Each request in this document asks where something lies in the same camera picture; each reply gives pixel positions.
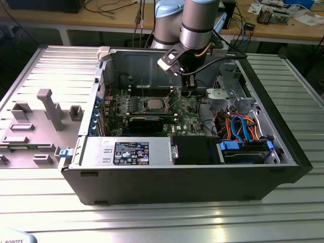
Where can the blue expansion card latch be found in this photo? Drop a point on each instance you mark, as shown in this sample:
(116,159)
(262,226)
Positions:
(91,127)
(98,101)
(94,115)

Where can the silver green CPU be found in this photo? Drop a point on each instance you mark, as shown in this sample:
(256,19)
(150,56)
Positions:
(155,103)

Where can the CPU socket with pins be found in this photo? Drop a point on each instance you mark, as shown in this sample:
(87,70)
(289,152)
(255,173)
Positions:
(145,106)

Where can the black plastic shroud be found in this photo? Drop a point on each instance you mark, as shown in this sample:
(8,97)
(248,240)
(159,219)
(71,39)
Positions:
(195,150)

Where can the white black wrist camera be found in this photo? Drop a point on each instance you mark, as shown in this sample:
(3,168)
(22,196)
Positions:
(168,59)

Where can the grey parts rack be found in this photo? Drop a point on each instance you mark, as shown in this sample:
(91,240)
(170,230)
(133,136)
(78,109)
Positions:
(38,136)

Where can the hard disk blue carrier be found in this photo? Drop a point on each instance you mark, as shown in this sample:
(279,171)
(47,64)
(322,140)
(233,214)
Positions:
(243,158)

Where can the pale grey case latch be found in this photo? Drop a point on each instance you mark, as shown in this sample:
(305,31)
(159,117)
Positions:
(103,53)

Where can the silver metal drive cage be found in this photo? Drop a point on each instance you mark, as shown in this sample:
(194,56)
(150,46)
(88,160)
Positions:
(220,97)

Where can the pale blue teach pendant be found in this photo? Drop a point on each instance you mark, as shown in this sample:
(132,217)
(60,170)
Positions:
(15,235)

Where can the green RAM stick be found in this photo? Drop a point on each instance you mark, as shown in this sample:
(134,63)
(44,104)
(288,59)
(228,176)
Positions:
(20,147)
(141,116)

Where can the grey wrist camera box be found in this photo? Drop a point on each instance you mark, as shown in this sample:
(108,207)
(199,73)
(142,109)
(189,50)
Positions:
(215,44)

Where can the blue cardboard box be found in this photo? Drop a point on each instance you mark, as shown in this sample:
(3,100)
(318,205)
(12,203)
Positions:
(300,3)

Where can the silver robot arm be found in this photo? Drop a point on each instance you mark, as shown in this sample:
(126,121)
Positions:
(197,25)

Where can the black RAM slot bank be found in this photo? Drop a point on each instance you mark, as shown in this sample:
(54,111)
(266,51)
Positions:
(169,119)
(152,90)

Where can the wooden workbench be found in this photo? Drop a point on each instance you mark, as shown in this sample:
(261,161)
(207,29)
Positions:
(76,20)

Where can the black monitor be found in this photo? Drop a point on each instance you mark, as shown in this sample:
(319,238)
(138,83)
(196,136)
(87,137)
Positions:
(43,5)

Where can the green Dell motherboard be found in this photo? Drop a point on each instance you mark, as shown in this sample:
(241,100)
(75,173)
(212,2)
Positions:
(188,112)

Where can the white paper sheets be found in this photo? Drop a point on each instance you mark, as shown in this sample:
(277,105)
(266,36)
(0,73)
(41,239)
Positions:
(307,20)

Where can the metal drive bracket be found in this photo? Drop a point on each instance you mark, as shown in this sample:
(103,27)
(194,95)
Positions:
(281,17)

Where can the finned CPU cooler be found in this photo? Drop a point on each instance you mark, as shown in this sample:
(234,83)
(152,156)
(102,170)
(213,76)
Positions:
(264,16)

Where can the black grey PC case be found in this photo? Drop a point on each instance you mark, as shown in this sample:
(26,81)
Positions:
(177,184)

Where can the small black device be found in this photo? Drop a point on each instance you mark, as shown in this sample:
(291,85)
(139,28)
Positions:
(250,26)

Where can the silver power supply unit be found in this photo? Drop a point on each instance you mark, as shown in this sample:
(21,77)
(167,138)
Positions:
(157,152)

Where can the blue plastic latch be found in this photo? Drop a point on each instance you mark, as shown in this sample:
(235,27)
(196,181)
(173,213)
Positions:
(64,153)

